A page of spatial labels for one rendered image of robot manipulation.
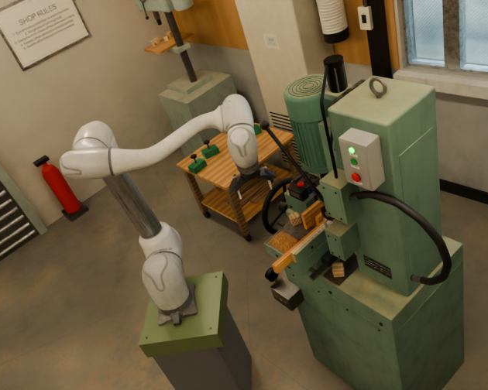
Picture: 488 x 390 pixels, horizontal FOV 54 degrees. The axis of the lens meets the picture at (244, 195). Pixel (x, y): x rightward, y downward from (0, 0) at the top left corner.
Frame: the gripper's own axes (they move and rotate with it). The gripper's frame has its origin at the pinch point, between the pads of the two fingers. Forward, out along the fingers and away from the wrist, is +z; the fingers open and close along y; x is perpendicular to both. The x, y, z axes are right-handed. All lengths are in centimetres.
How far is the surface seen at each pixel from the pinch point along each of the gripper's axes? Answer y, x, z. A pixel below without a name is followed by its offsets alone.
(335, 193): 22, -34, -44
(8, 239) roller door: -207, 117, 161
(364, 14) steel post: 90, 99, 21
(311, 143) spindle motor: 22.5, -10.5, -38.3
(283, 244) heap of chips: 3.7, -27.8, -0.6
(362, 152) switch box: 30, -35, -64
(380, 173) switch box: 34, -38, -55
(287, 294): -0.1, -39.1, 27.5
